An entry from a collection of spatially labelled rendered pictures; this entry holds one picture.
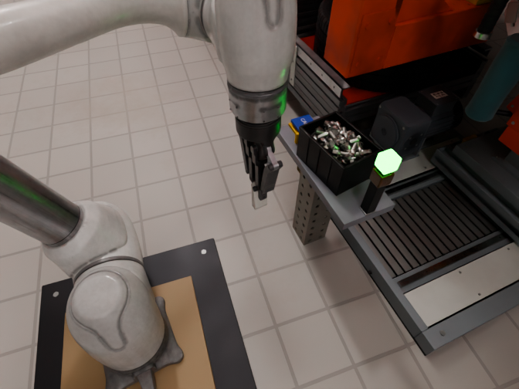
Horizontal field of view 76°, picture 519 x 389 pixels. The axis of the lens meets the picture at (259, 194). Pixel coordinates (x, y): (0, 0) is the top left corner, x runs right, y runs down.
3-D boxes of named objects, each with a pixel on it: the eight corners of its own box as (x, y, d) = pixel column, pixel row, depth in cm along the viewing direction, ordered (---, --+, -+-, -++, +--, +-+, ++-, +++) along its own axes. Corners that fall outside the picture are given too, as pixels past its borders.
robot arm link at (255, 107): (243, 100, 44) (245, 135, 49) (300, 82, 47) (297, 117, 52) (216, 70, 50) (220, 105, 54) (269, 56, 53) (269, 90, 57)
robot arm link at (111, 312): (100, 387, 71) (52, 356, 55) (90, 311, 82) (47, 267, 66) (174, 352, 76) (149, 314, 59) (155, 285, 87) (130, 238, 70)
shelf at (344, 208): (392, 210, 95) (395, 204, 93) (341, 230, 91) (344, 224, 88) (317, 122, 120) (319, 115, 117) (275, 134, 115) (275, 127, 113)
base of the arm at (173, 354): (112, 419, 72) (103, 414, 68) (94, 328, 85) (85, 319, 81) (191, 375, 78) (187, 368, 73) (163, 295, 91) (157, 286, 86)
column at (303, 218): (324, 237, 138) (344, 168, 105) (303, 245, 136) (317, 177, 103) (313, 218, 144) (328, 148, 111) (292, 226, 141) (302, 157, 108)
